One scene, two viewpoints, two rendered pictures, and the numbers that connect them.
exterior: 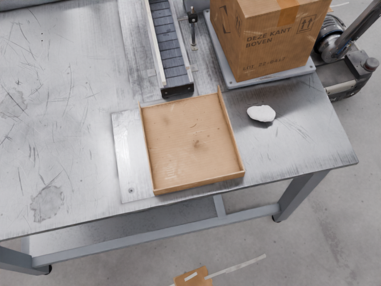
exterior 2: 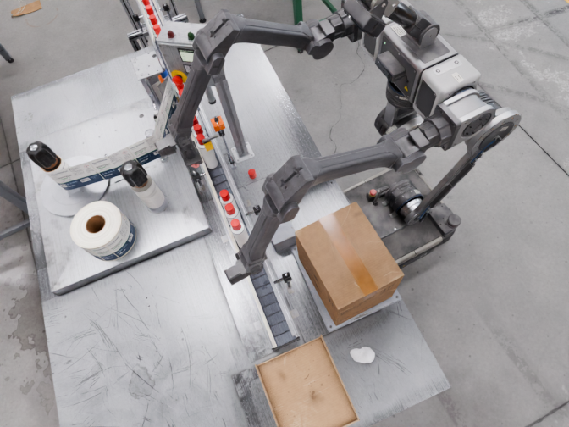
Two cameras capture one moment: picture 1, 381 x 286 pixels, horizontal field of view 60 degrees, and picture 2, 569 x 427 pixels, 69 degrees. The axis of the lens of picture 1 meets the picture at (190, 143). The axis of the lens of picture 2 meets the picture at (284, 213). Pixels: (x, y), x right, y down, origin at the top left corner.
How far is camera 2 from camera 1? 79 cm
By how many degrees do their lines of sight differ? 2
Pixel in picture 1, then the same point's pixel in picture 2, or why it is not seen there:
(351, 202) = (459, 358)
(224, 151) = (338, 398)
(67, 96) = (188, 364)
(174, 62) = (278, 318)
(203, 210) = not seen: hidden behind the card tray
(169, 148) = (291, 404)
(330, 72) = (417, 232)
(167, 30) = (264, 282)
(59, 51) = (168, 315)
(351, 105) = (444, 250)
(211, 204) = not seen: hidden behind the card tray
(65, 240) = not seen: outside the picture
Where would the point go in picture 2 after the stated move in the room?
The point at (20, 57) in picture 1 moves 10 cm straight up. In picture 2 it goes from (133, 328) to (122, 323)
